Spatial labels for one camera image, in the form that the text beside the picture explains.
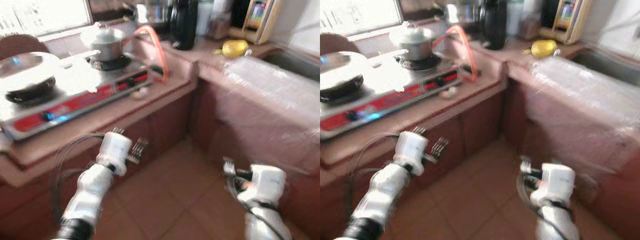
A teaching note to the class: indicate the jar of brown powder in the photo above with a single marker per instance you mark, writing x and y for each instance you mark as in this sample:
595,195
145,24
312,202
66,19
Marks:
219,27
529,27

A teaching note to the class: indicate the clear bubble wrap sheet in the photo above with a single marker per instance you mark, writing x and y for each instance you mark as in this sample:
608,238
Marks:
270,90
580,90

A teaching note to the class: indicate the steel red gas stove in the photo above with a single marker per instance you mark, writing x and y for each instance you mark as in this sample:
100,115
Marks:
385,100
75,102

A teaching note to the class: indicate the stainless steel sink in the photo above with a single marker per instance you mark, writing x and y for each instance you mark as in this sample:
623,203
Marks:
295,62
607,65

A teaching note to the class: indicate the large steel stock pot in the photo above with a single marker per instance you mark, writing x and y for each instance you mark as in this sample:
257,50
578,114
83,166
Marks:
150,12
462,12

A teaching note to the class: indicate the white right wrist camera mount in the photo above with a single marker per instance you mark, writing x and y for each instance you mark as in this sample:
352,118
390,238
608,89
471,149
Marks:
555,185
265,184

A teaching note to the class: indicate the window with white grille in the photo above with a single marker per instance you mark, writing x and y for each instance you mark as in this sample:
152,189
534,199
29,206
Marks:
357,14
40,15

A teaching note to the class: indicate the yellow plastic cup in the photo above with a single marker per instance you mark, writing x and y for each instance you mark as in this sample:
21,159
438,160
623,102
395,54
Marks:
235,48
544,48

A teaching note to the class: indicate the white plastic jug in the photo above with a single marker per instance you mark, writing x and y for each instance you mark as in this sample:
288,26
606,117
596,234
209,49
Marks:
205,17
515,17

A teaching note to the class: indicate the steel saucepan with lid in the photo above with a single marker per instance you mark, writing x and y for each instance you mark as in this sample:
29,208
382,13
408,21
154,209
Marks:
414,45
107,45

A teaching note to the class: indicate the white garlic bulb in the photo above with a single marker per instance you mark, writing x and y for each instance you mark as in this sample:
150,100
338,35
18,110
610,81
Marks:
145,91
454,91

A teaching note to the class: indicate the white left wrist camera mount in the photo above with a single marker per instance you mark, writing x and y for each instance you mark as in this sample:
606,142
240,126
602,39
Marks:
114,150
411,150

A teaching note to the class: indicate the black electric kettle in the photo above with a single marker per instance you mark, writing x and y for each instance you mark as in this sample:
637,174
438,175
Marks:
493,25
184,25

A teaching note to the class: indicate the round brown wooden board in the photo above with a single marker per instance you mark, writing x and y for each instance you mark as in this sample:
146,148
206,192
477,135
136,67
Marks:
20,45
335,44

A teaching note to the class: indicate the brown wooden sink cabinet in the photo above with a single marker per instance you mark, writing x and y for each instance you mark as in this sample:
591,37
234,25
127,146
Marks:
517,120
207,120

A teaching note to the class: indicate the steel frying pan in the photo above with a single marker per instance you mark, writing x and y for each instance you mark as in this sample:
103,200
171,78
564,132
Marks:
340,70
25,70

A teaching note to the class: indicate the brown wooden stove cabinet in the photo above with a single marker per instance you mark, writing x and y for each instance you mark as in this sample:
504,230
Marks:
165,117
475,117

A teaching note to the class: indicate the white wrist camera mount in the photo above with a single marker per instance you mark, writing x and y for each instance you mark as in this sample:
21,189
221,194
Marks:
114,150
555,185
265,184
411,150

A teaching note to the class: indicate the cream water ionizer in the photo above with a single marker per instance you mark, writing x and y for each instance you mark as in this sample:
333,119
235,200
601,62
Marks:
577,22
270,22

